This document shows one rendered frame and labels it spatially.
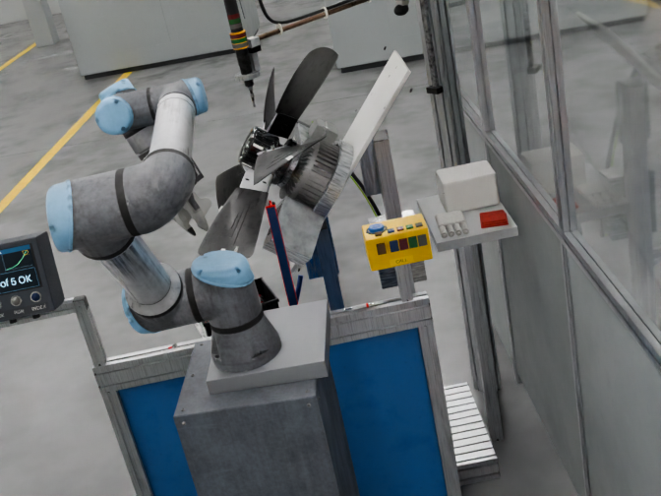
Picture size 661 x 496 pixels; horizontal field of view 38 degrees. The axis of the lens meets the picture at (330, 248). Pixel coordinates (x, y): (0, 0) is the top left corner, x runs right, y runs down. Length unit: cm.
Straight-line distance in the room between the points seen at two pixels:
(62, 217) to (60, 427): 256
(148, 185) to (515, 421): 216
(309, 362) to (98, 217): 60
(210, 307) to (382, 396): 84
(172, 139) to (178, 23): 825
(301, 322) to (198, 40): 797
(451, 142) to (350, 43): 510
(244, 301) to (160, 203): 44
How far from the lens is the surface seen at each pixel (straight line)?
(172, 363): 255
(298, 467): 205
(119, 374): 258
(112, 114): 194
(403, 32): 817
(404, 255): 240
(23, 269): 244
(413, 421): 271
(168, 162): 162
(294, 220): 271
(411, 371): 262
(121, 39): 1014
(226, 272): 192
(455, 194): 293
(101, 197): 159
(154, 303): 192
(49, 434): 409
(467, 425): 334
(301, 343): 204
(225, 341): 199
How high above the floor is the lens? 205
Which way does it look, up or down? 24 degrees down
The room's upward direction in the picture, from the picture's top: 12 degrees counter-clockwise
